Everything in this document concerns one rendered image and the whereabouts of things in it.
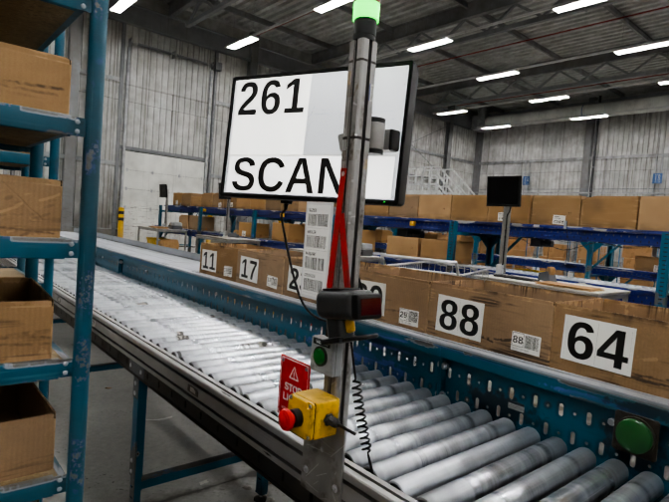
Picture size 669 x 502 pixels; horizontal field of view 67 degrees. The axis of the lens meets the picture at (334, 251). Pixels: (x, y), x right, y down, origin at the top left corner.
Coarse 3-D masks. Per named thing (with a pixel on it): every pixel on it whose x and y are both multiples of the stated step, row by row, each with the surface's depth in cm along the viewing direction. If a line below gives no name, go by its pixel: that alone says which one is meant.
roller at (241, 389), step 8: (352, 368) 163; (360, 368) 165; (312, 376) 151; (320, 376) 153; (240, 384) 138; (248, 384) 138; (256, 384) 139; (264, 384) 141; (272, 384) 142; (240, 392) 135
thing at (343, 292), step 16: (336, 288) 91; (352, 288) 91; (320, 304) 92; (336, 304) 88; (352, 304) 86; (368, 304) 86; (336, 320) 91; (352, 320) 87; (336, 336) 90; (352, 336) 91
